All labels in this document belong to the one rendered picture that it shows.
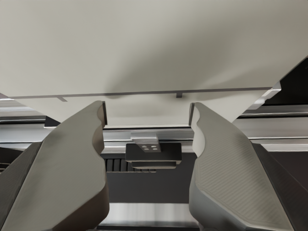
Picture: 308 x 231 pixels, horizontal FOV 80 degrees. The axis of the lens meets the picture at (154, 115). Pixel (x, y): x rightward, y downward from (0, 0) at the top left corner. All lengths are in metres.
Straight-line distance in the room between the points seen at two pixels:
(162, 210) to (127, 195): 0.52
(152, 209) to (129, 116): 0.10
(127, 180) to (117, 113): 0.57
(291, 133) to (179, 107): 0.41
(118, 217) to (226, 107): 0.15
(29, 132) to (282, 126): 0.63
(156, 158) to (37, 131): 0.33
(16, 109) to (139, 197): 0.52
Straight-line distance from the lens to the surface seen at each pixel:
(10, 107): 0.31
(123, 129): 0.23
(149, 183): 0.72
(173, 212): 0.21
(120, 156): 0.61
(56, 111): 0.18
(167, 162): 0.40
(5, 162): 0.60
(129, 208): 0.22
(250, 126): 0.50
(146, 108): 0.15
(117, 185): 0.74
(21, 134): 0.60
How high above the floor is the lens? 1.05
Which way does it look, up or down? 18 degrees down
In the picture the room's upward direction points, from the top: 180 degrees clockwise
